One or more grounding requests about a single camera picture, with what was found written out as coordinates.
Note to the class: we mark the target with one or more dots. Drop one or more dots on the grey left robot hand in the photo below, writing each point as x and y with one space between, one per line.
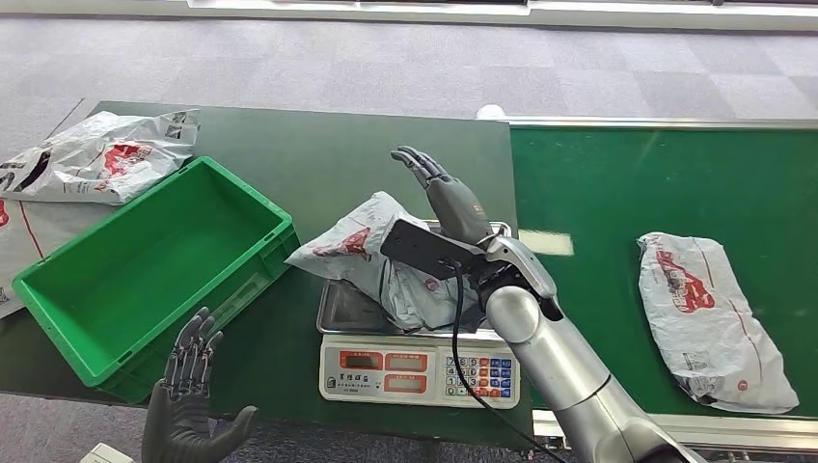
182 418

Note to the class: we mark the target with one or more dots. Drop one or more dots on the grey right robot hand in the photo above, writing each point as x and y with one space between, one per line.
457 207

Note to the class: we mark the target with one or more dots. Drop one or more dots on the grey mailer bag red print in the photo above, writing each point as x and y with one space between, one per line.
358 249
96 160
703 319

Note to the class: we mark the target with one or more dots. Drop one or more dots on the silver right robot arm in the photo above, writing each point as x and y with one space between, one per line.
562 364

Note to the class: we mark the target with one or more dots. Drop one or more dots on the white conveyor end cap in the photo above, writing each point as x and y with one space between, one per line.
491 112

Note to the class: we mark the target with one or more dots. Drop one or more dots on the green conveyor belt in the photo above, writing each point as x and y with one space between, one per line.
588 185

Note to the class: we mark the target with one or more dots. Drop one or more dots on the steel weighing pan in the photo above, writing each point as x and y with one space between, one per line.
345 313

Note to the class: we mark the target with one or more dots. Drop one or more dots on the dark green table board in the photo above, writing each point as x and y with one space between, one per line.
307 153

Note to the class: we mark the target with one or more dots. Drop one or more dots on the green plastic crate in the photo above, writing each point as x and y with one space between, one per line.
153 255

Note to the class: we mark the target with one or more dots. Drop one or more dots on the white electronic scale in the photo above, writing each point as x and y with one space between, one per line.
383 374

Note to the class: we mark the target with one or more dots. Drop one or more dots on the white mailer bag red line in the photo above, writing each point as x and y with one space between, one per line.
38 236

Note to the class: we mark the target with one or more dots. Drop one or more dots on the white skirting ledge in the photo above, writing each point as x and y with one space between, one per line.
639 16

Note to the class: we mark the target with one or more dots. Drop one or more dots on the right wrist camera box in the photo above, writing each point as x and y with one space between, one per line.
425 249

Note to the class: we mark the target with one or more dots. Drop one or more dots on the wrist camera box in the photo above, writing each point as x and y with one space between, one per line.
105 455
425 249

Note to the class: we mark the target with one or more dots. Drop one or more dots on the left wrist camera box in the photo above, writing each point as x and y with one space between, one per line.
105 455

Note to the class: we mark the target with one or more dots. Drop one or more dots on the aluminium conveyor frame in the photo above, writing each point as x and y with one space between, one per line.
639 121

